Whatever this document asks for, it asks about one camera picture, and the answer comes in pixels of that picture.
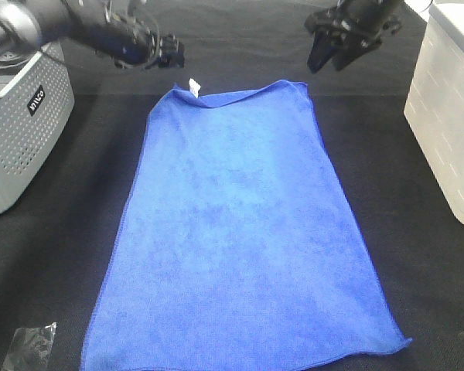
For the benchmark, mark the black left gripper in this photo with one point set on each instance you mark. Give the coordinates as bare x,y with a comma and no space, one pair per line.
128,40

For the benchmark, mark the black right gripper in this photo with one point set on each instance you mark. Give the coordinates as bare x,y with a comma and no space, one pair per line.
363,18

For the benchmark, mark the blue microfibre towel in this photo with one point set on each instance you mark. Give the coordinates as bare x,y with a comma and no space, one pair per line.
237,248

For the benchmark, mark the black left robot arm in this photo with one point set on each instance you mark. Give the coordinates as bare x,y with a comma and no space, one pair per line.
27,26

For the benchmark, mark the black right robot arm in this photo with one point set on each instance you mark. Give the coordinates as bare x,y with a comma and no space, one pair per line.
339,38

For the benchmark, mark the white towel care label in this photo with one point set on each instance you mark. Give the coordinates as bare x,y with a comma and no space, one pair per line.
194,87

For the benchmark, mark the white plastic storage basket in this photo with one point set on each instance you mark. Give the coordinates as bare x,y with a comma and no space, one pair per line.
434,107

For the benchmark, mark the grey perforated laundry basket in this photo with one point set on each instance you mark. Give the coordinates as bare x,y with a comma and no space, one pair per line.
36,100

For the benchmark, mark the black table cloth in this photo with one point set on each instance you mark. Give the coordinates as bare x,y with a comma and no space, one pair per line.
56,241

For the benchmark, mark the clear tape piece left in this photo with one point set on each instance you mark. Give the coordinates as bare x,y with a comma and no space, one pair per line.
30,349

